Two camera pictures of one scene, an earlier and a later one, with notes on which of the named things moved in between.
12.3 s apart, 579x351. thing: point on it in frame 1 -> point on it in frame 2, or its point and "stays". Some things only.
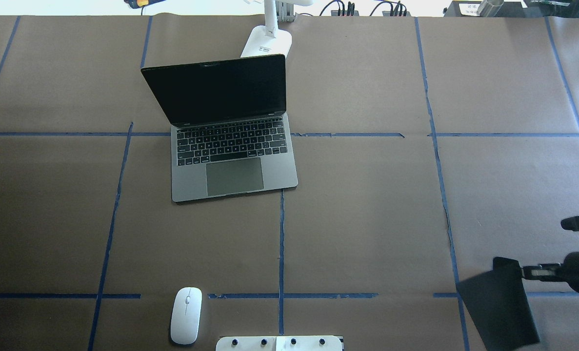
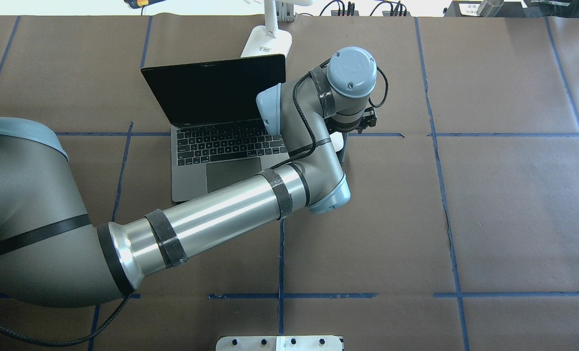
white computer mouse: (186, 315) -> (337, 139)
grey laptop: (229, 131) stays
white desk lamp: (269, 40) stays
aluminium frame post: (285, 12) stays
